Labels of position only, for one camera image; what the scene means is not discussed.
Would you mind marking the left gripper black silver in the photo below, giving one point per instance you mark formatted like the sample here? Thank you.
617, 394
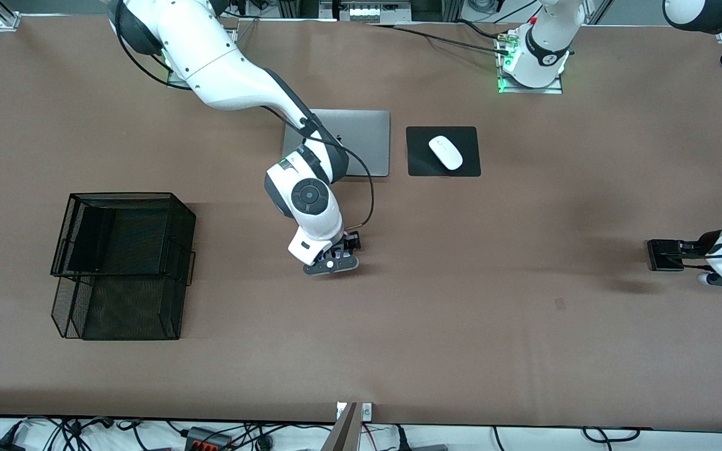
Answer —
694, 246

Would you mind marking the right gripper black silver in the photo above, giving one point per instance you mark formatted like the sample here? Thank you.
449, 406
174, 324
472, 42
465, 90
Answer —
350, 241

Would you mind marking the black flip phone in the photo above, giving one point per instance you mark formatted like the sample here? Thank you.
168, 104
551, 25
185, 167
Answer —
664, 263

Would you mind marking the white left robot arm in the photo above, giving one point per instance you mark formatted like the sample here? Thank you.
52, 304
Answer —
548, 44

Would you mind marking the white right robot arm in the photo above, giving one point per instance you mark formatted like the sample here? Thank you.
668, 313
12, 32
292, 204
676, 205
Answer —
223, 69

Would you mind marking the black mouse pad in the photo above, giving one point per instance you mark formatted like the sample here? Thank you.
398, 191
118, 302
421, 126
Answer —
417, 163

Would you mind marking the silver closed laptop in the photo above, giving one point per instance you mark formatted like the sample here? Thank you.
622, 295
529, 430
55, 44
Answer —
376, 131

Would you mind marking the white computer mouse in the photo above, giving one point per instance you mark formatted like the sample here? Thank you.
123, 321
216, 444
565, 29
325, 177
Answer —
446, 153

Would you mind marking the black floor plug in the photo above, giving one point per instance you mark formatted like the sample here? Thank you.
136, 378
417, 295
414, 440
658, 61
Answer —
402, 438

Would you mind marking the black mesh two-tier tray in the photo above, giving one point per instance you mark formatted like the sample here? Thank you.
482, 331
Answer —
123, 300

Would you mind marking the black orange power strip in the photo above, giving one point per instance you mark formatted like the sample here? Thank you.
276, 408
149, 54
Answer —
209, 438

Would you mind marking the white power strip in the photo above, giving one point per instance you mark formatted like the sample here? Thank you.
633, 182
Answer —
370, 11

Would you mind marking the small white bracket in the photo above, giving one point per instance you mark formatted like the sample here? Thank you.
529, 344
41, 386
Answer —
341, 410
367, 411

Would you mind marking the grey slanted post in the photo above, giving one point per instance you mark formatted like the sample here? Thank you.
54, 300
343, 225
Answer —
342, 432

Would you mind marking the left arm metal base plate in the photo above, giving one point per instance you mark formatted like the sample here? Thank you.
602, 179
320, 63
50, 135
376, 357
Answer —
545, 90

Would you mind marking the aluminium frame post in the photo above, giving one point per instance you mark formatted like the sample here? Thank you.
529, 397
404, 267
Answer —
454, 9
285, 7

